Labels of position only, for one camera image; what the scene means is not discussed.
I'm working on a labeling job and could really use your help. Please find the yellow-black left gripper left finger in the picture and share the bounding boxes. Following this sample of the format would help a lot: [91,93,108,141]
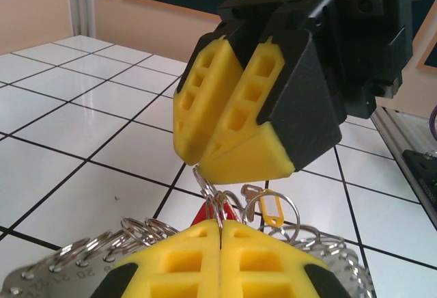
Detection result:
[88,219,221,298]

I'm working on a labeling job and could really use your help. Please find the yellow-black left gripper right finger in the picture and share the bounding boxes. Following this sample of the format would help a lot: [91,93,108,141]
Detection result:
[220,221,353,298]

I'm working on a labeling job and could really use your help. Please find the key with yellow tag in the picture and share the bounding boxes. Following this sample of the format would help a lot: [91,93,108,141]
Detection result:
[240,184,301,230]

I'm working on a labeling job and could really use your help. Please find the key with red tag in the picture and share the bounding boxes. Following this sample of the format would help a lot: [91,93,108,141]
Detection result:
[190,202,237,227]

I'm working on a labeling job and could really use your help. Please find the oval steel plate with split rings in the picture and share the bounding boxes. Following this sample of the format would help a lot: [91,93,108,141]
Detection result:
[0,166,376,298]

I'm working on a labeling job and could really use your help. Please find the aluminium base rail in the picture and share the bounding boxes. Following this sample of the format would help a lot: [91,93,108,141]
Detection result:
[370,106,437,232]

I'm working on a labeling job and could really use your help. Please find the aluminium right frame post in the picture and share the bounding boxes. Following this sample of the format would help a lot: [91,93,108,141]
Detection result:
[66,0,98,38]

